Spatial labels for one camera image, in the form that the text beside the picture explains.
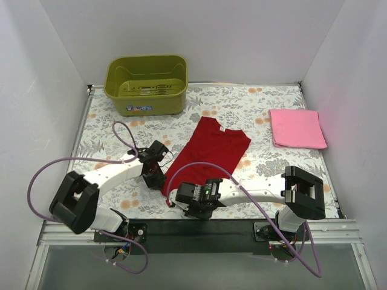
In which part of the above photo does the red t shirt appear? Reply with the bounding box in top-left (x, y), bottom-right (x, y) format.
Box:
top-left (161, 117), bottom-right (251, 196)

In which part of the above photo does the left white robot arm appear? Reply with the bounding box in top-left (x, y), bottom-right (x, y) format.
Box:
top-left (49, 141), bottom-right (169, 242)

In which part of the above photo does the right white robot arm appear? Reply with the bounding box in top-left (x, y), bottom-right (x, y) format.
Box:
top-left (168, 166), bottom-right (326, 240)

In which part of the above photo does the olive green plastic bin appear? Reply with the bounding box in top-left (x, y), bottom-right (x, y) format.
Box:
top-left (103, 54), bottom-right (188, 117)

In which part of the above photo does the floral table mat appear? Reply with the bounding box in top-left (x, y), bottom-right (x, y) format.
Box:
top-left (70, 85), bottom-right (339, 218)

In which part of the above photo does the folded pink t shirt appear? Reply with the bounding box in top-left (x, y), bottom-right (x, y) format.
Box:
top-left (269, 109), bottom-right (327, 149)

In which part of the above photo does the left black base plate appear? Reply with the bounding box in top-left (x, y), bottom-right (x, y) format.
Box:
top-left (93, 223), bottom-right (148, 243)

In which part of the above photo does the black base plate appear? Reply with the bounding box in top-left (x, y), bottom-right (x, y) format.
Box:
top-left (93, 223), bottom-right (148, 243)
top-left (253, 221), bottom-right (310, 243)

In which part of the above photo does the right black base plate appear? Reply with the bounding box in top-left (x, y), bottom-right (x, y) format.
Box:
top-left (253, 221), bottom-right (310, 243)

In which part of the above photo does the aluminium frame rail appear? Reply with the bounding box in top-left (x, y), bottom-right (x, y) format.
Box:
top-left (27, 219), bottom-right (378, 289)

